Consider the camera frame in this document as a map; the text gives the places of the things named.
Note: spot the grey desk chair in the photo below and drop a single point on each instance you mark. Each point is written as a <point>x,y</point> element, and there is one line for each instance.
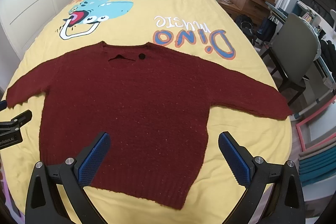
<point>293,51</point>

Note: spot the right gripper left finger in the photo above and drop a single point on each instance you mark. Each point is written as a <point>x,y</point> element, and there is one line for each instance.
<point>43,202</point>

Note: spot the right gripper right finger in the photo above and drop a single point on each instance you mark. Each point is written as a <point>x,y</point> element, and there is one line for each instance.
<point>285,203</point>

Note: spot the wooden nightstand cabinet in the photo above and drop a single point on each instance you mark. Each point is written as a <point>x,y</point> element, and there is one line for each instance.
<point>257,10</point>

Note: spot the pink framed board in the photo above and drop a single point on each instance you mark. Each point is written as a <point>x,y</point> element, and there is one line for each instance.
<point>317,128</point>

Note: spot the dark red knit sweater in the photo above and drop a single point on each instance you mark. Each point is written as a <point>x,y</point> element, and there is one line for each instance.
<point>154,103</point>

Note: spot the yellow dinosaur bed cover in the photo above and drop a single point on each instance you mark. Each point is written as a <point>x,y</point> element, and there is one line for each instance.
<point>198,28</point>

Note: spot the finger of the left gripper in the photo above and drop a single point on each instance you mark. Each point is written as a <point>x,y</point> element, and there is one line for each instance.
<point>3,105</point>
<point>17,122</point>

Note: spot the dark backpack on floor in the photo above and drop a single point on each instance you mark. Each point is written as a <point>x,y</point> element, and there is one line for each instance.
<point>245,24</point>

